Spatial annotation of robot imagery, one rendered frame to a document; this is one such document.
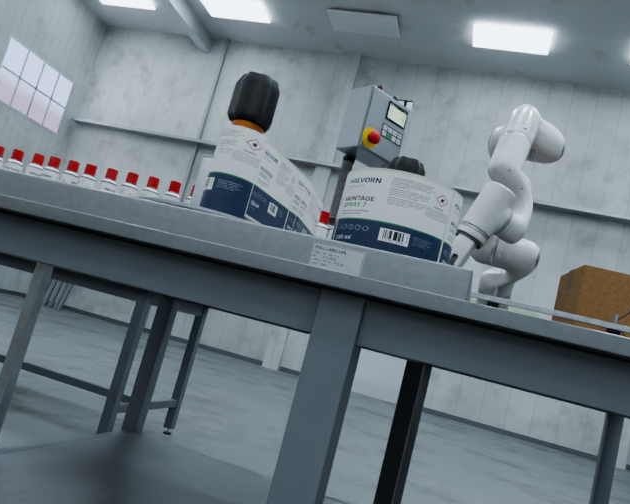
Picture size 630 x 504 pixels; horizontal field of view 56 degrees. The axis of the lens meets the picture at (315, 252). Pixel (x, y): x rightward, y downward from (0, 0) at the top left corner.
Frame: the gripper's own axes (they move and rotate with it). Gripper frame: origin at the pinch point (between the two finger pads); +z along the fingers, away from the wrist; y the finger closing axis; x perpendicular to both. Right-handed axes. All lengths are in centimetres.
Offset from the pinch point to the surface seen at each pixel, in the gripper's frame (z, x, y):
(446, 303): 9, 11, 85
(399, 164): -15.8, -17.8, 32.1
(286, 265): 16, -8, 85
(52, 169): 33, -120, 2
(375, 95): -37, -44, 0
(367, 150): -23.2, -37.7, -2.5
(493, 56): -476, -231, -835
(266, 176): 5, -31, 57
